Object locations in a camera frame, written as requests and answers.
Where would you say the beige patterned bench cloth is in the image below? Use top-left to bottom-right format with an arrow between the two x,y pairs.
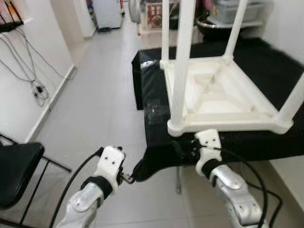
140,28 -> 200,48

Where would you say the thin black wall cable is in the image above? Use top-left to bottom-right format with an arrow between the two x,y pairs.
0,26 -> 76,107

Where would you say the clear plastic storage box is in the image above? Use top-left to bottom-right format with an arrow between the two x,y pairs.
211,0 -> 264,24

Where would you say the red printed carton box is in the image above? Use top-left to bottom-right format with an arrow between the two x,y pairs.
147,2 -> 164,29

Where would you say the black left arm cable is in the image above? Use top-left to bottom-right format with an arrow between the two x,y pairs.
50,148 -> 103,228

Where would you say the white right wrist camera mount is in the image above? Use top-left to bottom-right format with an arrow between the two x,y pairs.
195,129 -> 222,177

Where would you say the black table cloth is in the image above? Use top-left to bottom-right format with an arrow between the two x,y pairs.
132,38 -> 304,181

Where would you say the black wifi router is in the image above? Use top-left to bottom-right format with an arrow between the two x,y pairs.
0,2 -> 24,33

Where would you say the black round bowl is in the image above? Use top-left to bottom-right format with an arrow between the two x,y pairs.
196,14 -> 238,41

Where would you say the white washing machine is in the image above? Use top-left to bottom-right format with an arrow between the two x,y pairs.
93,0 -> 124,30

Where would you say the large clear tape patch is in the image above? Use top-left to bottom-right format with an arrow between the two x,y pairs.
145,100 -> 169,122

